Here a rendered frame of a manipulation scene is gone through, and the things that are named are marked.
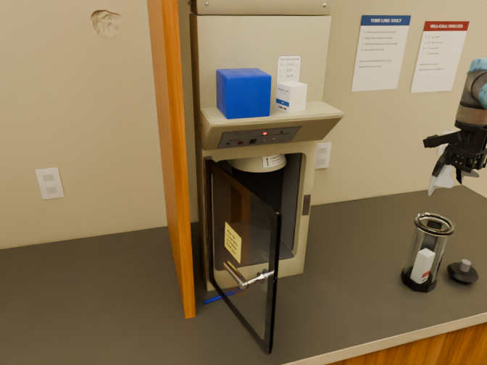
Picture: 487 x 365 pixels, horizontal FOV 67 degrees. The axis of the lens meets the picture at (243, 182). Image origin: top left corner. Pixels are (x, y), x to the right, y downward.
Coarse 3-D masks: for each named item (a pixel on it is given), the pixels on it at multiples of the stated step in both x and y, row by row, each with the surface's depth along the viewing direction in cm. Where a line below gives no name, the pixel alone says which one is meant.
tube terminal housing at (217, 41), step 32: (192, 32) 87; (224, 32) 82; (256, 32) 84; (288, 32) 86; (320, 32) 88; (192, 64) 92; (224, 64) 85; (256, 64) 87; (320, 64) 92; (320, 96) 95
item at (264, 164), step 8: (232, 160) 105; (240, 160) 103; (248, 160) 102; (256, 160) 102; (264, 160) 102; (272, 160) 103; (280, 160) 105; (240, 168) 103; (248, 168) 102; (256, 168) 102; (264, 168) 102; (272, 168) 103
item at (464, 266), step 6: (450, 264) 121; (456, 264) 121; (462, 264) 117; (468, 264) 116; (450, 270) 119; (456, 270) 118; (462, 270) 118; (468, 270) 118; (474, 270) 118; (450, 276) 121; (456, 276) 117; (462, 276) 116; (468, 276) 116; (474, 276) 116; (462, 282) 117; (468, 282) 117
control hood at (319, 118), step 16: (208, 112) 84; (272, 112) 85; (304, 112) 86; (320, 112) 86; (336, 112) 86; (208, 128) 81; (224, 128) 80; (240, 128) 82; (256, 128) 84; (304, 128) 89; (320, 128) 91; (208, 144) 87
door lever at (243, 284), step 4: (224, 264) 84; (228, 264) 83; (232, 264) 83; (228, 268) 82; (232, 268) 82; (228, 272) 83; (232, 272) 81; (236, 272) 81; (232, 276) 81; (236, 276) 80; (240, 276) 80; (260, 276) 80; (236, 280) 80; (240, 280) 79; (244, 280) 79; (248, 280) 79; (252, 280) 79; (256, 280) 79; (260, 280) 80; (240, 284) 78; (244, 284) 78; (248, 284) 78; (252, 284) 79; (244, 288) 78
